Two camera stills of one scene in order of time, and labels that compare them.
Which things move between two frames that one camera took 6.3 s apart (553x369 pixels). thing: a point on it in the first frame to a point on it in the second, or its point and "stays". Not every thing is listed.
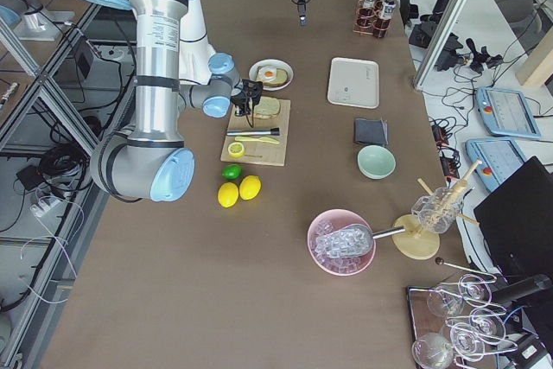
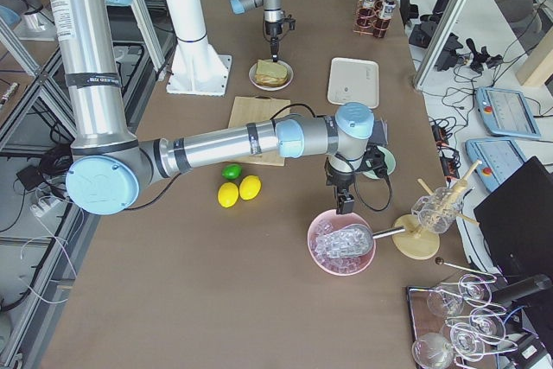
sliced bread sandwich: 267,107 to 272,68
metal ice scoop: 350,241 stays
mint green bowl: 376,162 stays
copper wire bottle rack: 376,7 stays
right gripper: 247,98 to 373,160
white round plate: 274,73 stays
